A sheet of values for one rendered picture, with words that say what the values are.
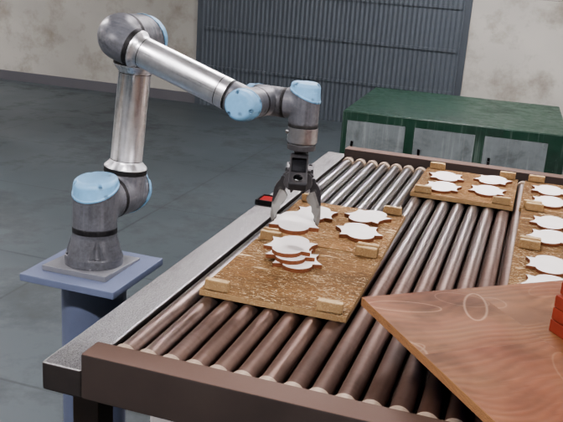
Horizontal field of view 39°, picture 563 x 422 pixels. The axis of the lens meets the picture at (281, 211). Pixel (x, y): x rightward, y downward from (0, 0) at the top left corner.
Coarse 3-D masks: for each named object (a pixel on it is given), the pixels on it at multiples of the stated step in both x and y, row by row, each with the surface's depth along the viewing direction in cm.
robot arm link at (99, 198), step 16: (80, 176) 204; (96, 176) 204; (112, 176) 205; (80, 192) 199; (96, 192) 199; (112, 192) 201; (80, 208) 200; (96, 208) 200; (112, 208) 202; (80, 224) 201; (96, 224) 201; (112, 224) 204
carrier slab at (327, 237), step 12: (300, 204) 252; (324, 204) 254; (336, 216) 243; (396, 216) 247; (324, 228) 231; (384, 228) 235; (396, 228) 236; (312, 240) 220; (324, 240) 220; (336, 240) 221; (348, 240) 222; (384, 240) 224; (384, 252) 215
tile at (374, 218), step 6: (360, 210) 247; (366, 210) 247; (372, 210) 247; (348, 216) 242; (354, 216) 240; (360, 216) 241; (366, 216) 241; (372, 216) 241; (378, 216) 242; (384, 216) 242; (354, 222) 236; (360, 222) 236; (366, 222) 236; (372, 222) 237; (378, 222) 236; (384, 222) 240; (390, 222) 241
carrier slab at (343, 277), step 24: (264, 240) 217; (240, 264) 199; (264, 264) 200; (336, 264) 203; (360, 264) 205; (240, 288) 184; (264, 288) 185; (288, 288) 186; (312, 288) 187; (336, 288) 188; (360, 288) 189; (312, 312) 175
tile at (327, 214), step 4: (300, 208) 244; (304, 208) 244; (308, 208) 245; (324, 208) 246; (328, 208) 246; (304, 212) 241; (308, 212) 241; (324, 212) 242; (328, 212) 243; (332, 212) 243; (336, 212) 243; (312, 216) 237; (320, 216) 238; (324, 216) 238; (328, 216) 238; (332, 216) 241; (320, 220) 236; (324, 220) 237; (328, 220) 237; (332, 220) 237
